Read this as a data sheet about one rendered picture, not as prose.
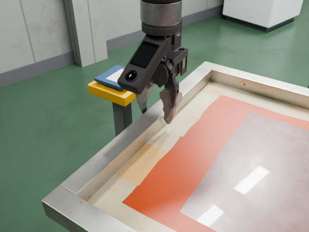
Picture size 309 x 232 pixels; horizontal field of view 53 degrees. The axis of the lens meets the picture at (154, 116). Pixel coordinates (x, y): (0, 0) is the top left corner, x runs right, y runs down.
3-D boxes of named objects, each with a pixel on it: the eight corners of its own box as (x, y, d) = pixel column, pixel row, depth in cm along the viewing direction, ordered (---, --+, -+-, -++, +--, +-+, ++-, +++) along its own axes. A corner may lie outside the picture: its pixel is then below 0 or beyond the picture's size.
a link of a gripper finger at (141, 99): (156, 105, 73) (165, 73, 67) (141, 117, 69) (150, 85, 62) (145, 98, 74) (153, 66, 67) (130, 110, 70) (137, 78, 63)
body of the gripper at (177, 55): (187, 74, 66) (191, 18, 58) (167, 92, 60) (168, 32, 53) (157, 66, 69) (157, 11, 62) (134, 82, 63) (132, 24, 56)
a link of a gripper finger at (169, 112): (190, 114, 68) (183, 76, 64) (177, 128, 64) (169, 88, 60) (178, 113, 70) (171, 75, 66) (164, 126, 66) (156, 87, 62)
